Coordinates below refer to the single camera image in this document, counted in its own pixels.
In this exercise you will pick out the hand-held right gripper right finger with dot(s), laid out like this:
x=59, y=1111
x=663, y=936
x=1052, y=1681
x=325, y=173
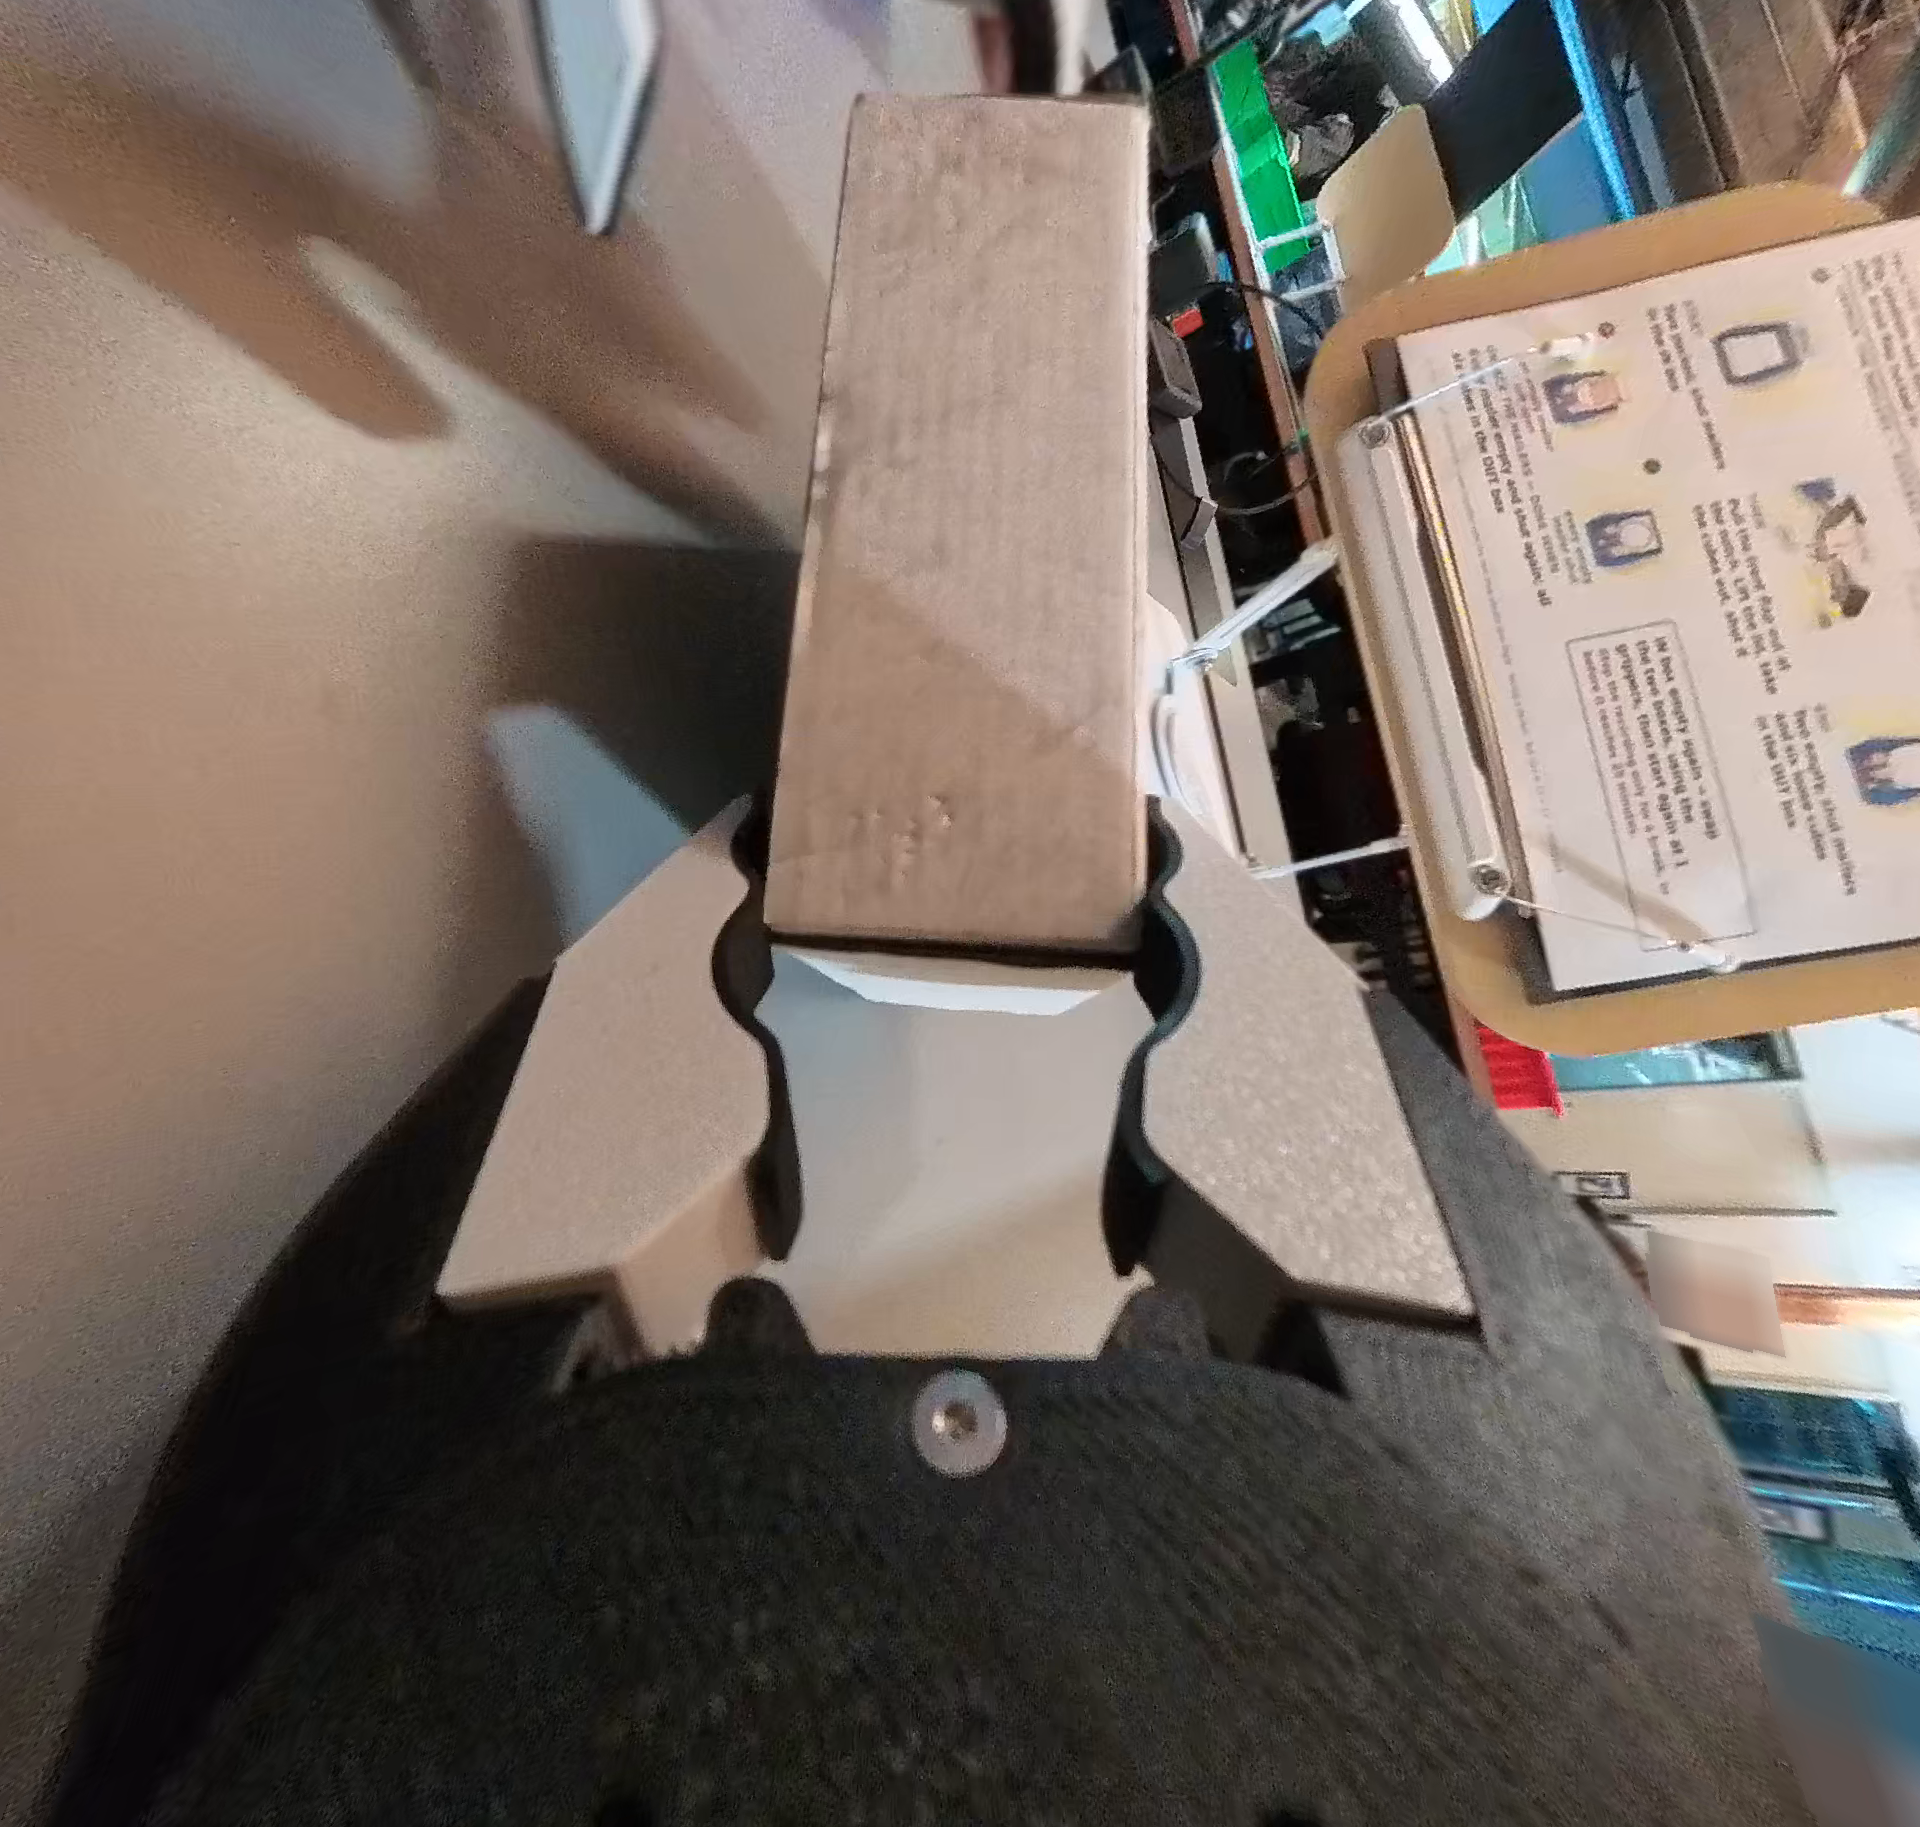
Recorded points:
x=1291, y=1152

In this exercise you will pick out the green plastic bin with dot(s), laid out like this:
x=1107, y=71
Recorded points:
x=1261, y=131

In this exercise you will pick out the white document stand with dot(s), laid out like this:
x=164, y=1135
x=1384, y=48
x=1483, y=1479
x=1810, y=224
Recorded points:
x=1185, y=747

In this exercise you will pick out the black cube charger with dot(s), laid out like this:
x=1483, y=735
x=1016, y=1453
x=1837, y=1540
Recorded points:
x=1185, y=266

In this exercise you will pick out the red crate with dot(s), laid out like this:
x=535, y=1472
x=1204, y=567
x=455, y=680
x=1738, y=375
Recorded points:
x=1518, y=1070

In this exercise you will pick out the instruction sheet on board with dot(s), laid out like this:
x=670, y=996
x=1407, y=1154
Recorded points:
x=1651, y=1028

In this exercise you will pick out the grey desk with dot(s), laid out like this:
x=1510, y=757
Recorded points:
x=226, y=882

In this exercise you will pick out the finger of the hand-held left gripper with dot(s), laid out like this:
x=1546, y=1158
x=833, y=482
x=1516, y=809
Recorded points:
x=593, y=56

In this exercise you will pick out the white cardboard mailer box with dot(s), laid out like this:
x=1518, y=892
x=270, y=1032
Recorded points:
x=975, y=508

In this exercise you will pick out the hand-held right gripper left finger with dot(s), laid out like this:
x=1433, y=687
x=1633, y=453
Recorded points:
x=615, y=1137

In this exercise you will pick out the black power adapter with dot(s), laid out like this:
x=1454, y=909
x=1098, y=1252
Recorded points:
x=1173, y=373

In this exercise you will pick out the black panel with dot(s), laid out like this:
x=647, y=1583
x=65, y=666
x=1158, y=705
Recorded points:
x=1508, y=71

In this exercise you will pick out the brown clipboard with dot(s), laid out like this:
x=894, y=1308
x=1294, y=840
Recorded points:
x=1388, y=185

